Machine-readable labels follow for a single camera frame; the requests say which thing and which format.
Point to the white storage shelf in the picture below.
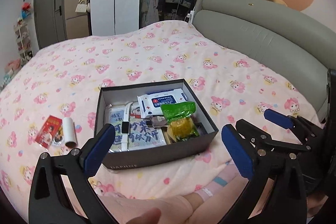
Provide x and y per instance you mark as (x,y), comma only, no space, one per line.
(23,41)

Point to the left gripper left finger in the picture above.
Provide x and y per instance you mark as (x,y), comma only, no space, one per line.
(49,201)

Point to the grey door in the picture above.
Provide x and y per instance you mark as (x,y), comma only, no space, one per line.
(50,23)

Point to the red packet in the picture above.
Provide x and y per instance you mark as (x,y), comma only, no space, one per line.
(48,131)

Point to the pink cartoon print blanket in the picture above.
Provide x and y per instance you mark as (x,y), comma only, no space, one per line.
(64,80)

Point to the white lint roller refill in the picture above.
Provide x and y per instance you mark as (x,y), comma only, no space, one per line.
(69,133)

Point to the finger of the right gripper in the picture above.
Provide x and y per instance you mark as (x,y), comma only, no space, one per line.
(261,139)
(297,125)

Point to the white smart watch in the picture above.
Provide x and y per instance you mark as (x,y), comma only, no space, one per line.
(125,127)

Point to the grey padded headboard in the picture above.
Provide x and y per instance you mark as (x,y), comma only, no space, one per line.
(289,42)

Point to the brown cosmetic tube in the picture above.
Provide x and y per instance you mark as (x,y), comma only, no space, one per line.
(157,121)

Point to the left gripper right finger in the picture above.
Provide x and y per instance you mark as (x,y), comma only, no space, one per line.
(275,191)

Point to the white wet wipes pack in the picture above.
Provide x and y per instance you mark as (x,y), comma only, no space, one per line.
(150,104)

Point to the blue lettered cloth pouch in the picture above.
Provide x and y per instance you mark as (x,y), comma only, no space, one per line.
(140,136)

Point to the dark grey cardboard box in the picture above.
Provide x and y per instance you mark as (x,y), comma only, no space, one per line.
(122,95)

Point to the clear shiny plastic bag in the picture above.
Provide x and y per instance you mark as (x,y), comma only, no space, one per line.
(58,139)

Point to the green yellow snack bag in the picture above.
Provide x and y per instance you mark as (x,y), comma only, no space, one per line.
(180,122)

